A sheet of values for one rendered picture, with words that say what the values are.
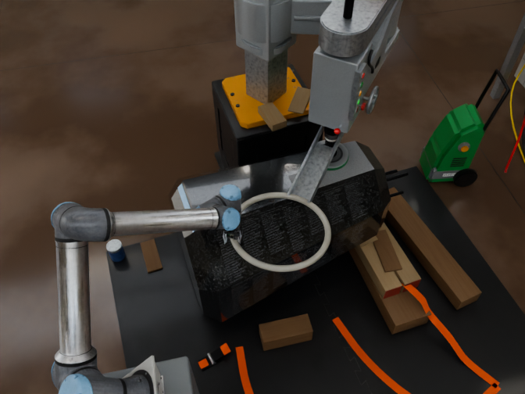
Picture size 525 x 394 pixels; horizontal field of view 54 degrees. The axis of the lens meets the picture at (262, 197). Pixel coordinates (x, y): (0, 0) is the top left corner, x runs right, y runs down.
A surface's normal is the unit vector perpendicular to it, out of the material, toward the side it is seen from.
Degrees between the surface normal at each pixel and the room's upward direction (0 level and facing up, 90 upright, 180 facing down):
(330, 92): 90
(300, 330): 0
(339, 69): 90
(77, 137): 0
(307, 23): 90
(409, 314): 0
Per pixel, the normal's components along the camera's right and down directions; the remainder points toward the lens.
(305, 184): -0.13, -0.43
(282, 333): -0.01, -0.63
